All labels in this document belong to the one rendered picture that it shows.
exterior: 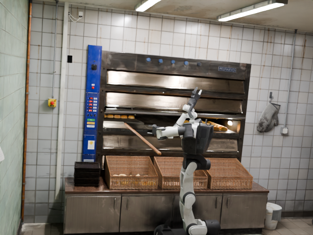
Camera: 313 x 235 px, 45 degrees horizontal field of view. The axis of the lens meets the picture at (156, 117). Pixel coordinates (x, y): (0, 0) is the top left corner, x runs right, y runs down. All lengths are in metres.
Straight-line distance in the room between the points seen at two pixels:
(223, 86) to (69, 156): 2.12
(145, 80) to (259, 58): 1.55
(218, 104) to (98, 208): 2.00
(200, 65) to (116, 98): 1.15
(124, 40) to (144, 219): 2.09
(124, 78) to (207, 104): 1.12
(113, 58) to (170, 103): 0.90
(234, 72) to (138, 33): 1.35
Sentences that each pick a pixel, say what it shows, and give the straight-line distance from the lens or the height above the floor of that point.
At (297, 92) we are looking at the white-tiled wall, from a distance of 5.47.
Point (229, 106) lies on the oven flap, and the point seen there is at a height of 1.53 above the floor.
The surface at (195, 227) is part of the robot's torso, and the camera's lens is 4.12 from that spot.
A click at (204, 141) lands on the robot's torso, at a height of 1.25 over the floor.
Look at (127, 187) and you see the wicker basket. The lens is 4.27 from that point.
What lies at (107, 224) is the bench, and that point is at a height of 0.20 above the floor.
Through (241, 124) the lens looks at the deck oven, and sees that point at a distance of 5.09.
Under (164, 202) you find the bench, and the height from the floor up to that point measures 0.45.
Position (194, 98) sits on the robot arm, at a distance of 4.19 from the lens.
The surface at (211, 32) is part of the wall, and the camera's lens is 4.87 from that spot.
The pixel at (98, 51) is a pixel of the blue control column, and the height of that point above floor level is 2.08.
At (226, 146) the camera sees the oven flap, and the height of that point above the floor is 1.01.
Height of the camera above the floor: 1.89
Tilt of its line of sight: 7 degrees down
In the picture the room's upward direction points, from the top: 4 degrees clockwise
